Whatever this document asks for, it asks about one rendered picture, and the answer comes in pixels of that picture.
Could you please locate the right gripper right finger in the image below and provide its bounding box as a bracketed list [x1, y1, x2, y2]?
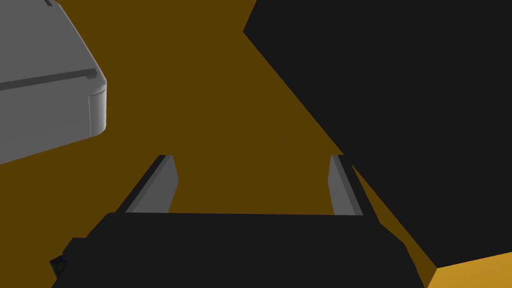
[327, 153, 365, 217]

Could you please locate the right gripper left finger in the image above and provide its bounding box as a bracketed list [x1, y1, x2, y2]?
[115, 154, 180, 215]

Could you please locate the black block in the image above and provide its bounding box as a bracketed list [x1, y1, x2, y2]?
[242, 0, 512, 269]

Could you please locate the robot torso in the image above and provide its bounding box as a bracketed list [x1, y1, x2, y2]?
[0, 0, 108, 166]

